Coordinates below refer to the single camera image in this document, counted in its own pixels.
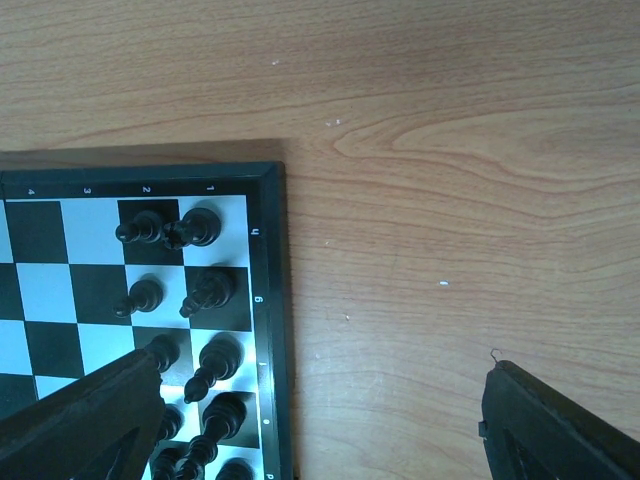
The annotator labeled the black queen piece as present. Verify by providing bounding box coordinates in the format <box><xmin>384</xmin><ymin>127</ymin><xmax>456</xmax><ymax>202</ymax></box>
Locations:
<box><xmin>215</xmin><ymin>458</ymin><xmax>254</xmax><ymax>480</ymax></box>

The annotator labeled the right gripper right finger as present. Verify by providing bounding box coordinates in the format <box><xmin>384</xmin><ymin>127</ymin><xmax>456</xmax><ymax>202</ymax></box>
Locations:
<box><xmin>478</xmin><ymin>360</ymin><xmax>639</xmax><ymax>479</ymax></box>

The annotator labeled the black knight piece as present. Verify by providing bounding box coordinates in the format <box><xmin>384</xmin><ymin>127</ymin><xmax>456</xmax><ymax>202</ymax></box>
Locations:
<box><xmin>179</xmin><ymin>267</ymin><xmax>235</xmax><ymax>318</ymax></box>

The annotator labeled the black bishop piece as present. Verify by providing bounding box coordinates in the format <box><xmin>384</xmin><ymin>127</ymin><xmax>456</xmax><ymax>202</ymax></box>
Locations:
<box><xmin>183</xmin><ymin>335</ymin><xmax>244</xmax><ymax>404</ymax></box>

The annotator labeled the black pawn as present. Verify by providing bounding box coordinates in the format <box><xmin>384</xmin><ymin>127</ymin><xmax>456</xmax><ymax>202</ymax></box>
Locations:
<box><xmin>144</xmin><ymin>334</ymin><xmax>180</xmax><ymax>373</ymax></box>
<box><xmin>115</xmin><ymin>210</ymin><xmax>164</xmax><ymax>244</ymax></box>
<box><xmin>113</xmin><ymin>279</ymin><xmax>164</xmax><ymax>318</ymax></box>
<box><xmin>150</xmin><ymin>448</ymin><xmax>182</xmax><ymax>480</ymax></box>
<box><xmin>155</xmin><ymin>404</ymin><xmax>184</xmax><ymax>443</ymax></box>

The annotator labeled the black king piece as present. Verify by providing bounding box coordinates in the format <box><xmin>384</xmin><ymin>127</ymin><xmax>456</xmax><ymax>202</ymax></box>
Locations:
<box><xmin>176</xmin><ymin>392</ymin><xmax>247</xmax><ymax>479</ymax></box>

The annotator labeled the black white chessboard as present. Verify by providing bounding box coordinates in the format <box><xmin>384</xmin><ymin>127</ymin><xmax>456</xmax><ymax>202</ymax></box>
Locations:
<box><xmin>1</xmin><ymin>162</ymin><xmax>295</xmax><ymax>479</ymax></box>

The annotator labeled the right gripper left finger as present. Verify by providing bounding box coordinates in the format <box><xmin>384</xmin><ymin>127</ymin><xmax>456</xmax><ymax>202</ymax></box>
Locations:
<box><xmin>1</xmin><ymin>349</ymin><xmax>165</xmax><ymax>479</ymax></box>

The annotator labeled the black rook piece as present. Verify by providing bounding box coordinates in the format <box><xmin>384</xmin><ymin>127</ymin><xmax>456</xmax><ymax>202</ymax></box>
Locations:
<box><xmin>163</xmin><ymin>207</ymin><xmax>222</xmax><ymax>250</ymax></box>

